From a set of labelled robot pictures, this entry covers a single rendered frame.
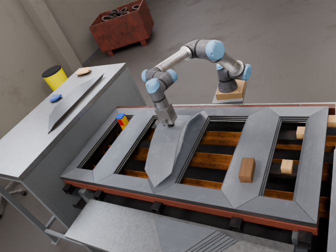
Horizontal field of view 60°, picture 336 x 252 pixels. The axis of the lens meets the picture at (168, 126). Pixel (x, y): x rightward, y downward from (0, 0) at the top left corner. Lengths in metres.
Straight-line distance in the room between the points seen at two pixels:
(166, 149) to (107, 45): 4.72
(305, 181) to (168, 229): 0.67
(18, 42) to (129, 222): 4.30
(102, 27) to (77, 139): 4.05
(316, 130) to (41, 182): 1.68
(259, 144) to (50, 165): 1.34
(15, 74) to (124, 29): 2.12
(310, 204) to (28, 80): 4.82
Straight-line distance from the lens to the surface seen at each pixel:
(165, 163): 1.58
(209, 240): 1.42
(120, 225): 1.70
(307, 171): 1.49
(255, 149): 1.61
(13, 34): 5.49
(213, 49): 1.79
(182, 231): 1.47
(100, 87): 2.42
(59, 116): 2.28
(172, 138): 1.61
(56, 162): 2.14
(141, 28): 5.85
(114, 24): 5.95
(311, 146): 1.60
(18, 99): 5.28
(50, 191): 2.14
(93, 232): 1.77
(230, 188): 1.47
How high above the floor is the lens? 1.98
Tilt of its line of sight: 35 degrees down
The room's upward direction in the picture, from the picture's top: 24 degrees counter-clockwise
